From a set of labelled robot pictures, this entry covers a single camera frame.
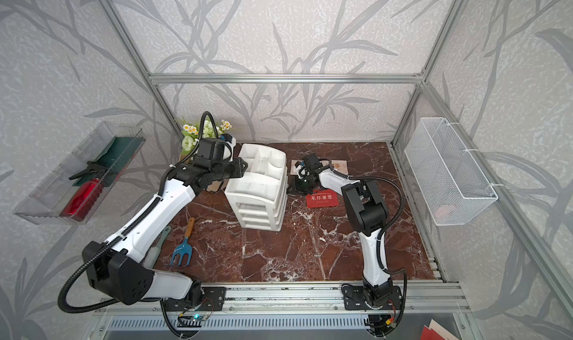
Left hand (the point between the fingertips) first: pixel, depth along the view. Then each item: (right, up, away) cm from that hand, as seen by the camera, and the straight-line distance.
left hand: (246, 165), depth 80 cm
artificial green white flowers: (-22, +12, +4) cm, 25 cm away
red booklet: (+62, -51, -12) cm, 81 cm away
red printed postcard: (+30, -15, +20) cm, 39 cm away
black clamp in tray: (-42, -1, -14) cm, 44 cm away
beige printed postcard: (+17, -3, +16) cm, 23 cm away
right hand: (+14, -11, +18) cm, 25 cm away
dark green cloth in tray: (-38, +3, -12) cm, 39 cm away
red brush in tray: (-38, -9, -21) cm, 45 cm away
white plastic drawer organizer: (+6, -10, -5) cm, 13 cm away
